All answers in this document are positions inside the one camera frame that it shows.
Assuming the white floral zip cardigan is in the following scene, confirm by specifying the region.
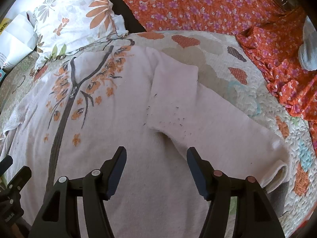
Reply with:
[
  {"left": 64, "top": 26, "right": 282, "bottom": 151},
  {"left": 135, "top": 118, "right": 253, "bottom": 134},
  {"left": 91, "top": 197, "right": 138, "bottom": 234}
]
[{"left": 1, "top": 45, "right": 290, "bottom": 237}]

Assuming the quilted heart bedspread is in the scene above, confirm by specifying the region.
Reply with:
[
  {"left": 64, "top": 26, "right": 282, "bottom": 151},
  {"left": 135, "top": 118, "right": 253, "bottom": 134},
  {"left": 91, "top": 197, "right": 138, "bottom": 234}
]
[{"left": 1, "top": 32, "right": 316, "bottom": 237}]

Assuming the grey white cloth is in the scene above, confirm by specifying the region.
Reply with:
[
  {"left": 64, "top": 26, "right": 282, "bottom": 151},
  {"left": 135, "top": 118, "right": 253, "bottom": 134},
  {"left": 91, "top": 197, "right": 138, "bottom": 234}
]
[{"left": 298, "top": 16, "right": 317, "bottom": 71}]

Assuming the orange floral blanket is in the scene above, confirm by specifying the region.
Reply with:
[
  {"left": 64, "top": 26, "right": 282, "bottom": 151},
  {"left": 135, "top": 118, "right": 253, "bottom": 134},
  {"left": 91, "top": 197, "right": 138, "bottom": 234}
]
[{"left": 111, "top": 0, "right": 316, "bottom": 140}]

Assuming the white floral pillow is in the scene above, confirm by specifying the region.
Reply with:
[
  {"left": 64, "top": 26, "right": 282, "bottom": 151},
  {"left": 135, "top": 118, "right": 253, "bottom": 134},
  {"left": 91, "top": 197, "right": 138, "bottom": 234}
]
[{"left": 34, "top": 0, "right": 128, "bottom": 70}]

